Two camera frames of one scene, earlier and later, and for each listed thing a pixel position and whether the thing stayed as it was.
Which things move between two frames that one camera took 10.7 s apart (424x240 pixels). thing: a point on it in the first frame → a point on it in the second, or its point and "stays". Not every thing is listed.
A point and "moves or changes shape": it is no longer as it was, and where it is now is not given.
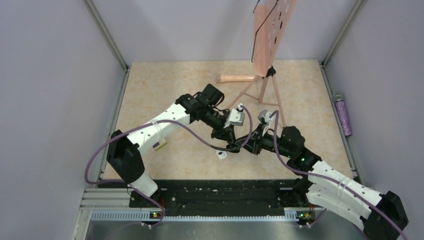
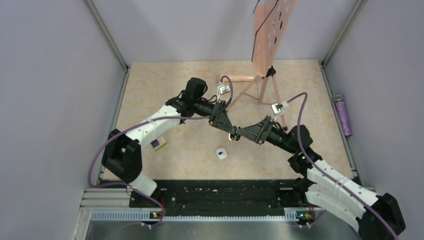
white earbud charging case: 221,154 stays
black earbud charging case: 233,148 moves or changes shape
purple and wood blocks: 159,145 stays
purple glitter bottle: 338,99 stays
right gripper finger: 254,144 → 258,132
